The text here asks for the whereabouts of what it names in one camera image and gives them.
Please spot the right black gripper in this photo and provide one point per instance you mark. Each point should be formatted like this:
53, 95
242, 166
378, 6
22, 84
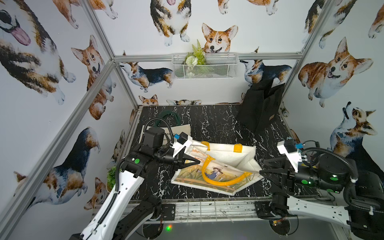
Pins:
276, 169

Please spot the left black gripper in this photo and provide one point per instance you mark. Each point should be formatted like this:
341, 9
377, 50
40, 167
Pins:
180, 157

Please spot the cream tote bag green handles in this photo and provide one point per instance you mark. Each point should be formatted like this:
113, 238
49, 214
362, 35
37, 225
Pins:
173, 119

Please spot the cream tote bag yellow handles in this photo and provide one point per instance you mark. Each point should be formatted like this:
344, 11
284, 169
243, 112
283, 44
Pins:
224, 169

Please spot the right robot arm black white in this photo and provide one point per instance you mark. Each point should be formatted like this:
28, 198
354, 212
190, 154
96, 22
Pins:
363, 193

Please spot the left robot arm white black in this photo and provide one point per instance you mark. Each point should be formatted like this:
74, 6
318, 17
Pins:
109, 223

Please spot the black canvas tote bag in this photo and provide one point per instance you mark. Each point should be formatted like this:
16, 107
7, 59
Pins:
260, 106

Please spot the potted green plant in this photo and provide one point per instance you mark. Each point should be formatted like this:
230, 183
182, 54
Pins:
111, 179

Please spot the artificial fern and white flower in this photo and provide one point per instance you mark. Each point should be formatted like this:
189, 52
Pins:
196, 62

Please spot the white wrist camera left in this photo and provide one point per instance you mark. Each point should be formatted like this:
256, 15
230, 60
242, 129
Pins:
183, 140

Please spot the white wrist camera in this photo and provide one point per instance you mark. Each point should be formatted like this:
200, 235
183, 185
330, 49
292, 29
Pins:
288, 148
183, 140

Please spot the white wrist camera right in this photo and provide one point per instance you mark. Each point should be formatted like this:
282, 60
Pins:
288, 148

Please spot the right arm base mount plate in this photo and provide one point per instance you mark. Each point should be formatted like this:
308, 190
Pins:
268, 210

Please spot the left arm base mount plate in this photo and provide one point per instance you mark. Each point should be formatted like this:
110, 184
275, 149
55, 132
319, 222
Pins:
167, 212

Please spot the white wire wall basket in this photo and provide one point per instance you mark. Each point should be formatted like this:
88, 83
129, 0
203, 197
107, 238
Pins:
210, 66

